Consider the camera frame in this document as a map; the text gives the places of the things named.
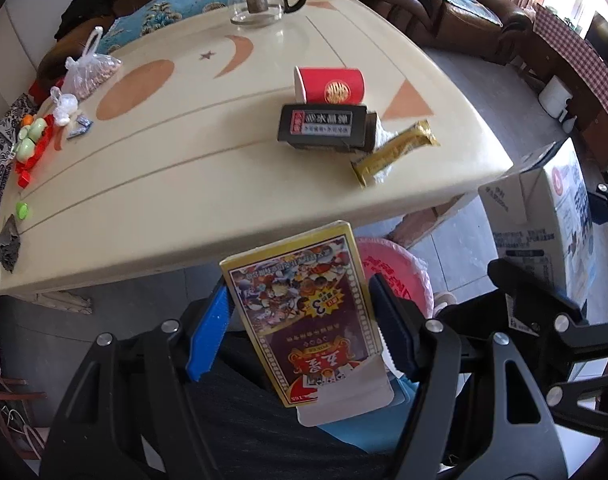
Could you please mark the green cup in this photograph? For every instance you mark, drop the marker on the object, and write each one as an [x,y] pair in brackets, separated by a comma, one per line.
[40,128]
[25,149]

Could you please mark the black rectangular box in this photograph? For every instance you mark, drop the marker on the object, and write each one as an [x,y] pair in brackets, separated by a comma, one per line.
[324,125]

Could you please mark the pink-lined waste bin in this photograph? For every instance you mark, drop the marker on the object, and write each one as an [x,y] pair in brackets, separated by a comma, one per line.
[404,270]

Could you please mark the blue candy packet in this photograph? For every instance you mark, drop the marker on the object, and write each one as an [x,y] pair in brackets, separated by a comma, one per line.
[81,127]

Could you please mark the small white bottle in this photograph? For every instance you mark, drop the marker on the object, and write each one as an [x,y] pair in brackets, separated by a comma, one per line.
[568,121]

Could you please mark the cream wardrobe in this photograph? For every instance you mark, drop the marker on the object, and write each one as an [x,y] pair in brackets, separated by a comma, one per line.
[19,45]

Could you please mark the red cloth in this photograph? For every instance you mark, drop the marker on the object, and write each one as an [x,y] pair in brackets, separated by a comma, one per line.
[44,87]

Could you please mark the red checked tablecloth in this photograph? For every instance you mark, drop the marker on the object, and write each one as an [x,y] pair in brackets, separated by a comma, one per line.
[579,55]

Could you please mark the black television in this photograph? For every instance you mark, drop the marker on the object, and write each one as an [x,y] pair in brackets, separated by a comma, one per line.
[604,35]

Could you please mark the red paper cup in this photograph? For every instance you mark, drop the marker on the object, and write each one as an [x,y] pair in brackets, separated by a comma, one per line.
[334,87]

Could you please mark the brown leather armchair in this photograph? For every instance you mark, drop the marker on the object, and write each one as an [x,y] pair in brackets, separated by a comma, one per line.
[434,20]

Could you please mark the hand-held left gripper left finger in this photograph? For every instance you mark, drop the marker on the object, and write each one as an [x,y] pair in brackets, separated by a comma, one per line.
[209,335]

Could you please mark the black clothing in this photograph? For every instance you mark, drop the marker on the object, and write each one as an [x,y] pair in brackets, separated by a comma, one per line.
[84,10]

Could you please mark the red tray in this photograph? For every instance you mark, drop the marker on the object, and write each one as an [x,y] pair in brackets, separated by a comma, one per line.
[36,155]

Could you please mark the gold snack wrapper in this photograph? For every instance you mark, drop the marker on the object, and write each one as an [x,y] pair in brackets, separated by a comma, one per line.
[394,152]

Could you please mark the small white plastic bag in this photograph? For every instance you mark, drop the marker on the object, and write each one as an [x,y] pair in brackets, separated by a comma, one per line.
[64,107]

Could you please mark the plastic bag of nuts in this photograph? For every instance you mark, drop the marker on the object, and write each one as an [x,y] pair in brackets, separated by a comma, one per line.
[91,77]

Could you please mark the blue slipper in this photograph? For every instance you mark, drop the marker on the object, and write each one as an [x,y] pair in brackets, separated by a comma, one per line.
[364,420]

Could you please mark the dark crumpled lump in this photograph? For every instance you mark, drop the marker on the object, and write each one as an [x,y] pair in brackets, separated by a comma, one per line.
[8,247]

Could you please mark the cream coffee table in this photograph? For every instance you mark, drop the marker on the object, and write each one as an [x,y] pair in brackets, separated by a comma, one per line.
[184,255]

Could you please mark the yellow playing card box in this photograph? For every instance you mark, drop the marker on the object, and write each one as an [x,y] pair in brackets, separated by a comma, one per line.
[304,310]

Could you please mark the person's dark trousers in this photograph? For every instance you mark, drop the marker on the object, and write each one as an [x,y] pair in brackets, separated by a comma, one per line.
[244,435]

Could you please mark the white milk carton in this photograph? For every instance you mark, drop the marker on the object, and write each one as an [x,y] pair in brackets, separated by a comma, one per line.
[534,210]

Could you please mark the white wrapper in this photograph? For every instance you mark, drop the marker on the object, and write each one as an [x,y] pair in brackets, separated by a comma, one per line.
[384,135]

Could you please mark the blue floral sofa cover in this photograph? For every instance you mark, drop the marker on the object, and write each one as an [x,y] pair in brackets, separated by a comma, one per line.
[159,15]

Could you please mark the blue armchair seat cover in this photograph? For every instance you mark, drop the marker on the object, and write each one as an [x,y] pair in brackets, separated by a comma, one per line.
[471,5]

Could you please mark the white floor container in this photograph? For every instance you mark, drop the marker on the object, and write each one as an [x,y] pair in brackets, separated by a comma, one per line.
[554,95]

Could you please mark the green bottle cap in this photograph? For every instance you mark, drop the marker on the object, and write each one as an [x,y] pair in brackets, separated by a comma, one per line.
[22,209]

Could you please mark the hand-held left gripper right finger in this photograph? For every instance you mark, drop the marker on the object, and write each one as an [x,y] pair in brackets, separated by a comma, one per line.
[399,330]

